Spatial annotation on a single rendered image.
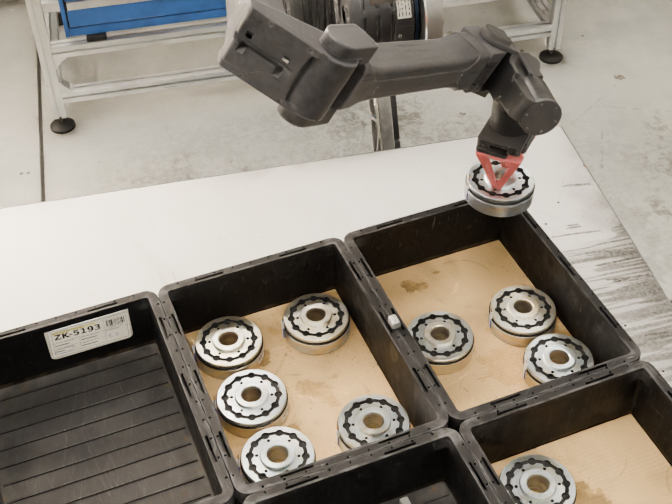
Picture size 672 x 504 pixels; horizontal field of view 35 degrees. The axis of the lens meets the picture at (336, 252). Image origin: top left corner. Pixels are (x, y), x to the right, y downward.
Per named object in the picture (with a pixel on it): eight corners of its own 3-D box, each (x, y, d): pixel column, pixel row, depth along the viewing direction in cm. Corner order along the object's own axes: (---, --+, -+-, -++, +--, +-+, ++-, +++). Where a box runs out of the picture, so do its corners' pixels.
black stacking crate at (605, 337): (342, 288, 177) (341, 237, 169) (501, 240, 184) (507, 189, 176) (449, 474, 150) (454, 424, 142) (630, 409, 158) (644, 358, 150)
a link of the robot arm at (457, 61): (314, 19, 110) (265, 100, 115) (351, 54, 108) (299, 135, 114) (492, 13, 145) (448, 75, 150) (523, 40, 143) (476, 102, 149)
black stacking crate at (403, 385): (166, 341, 169) (156, 290, 161) (340, 288, 176) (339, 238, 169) (246, 547, 142) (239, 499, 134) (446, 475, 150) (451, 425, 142)
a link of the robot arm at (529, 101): (482, 19, 143) (446, 70, 147) (509, 66, 134) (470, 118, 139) (548, 51, 148) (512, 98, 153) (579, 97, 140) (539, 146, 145)
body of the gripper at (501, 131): (540, 122, 157) (547, 80, 152) (518, 160, 150) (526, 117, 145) (498, 111, 159) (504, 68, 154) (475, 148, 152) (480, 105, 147)
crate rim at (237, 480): (157, 298, 162) (154, 287, 161) (339, 245, 170) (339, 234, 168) (239, 508, 135) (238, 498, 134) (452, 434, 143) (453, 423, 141)
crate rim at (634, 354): (340, 245, 170) (339, 234, 168) (506, 197, 178) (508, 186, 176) (452, 434, 143) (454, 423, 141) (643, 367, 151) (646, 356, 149)
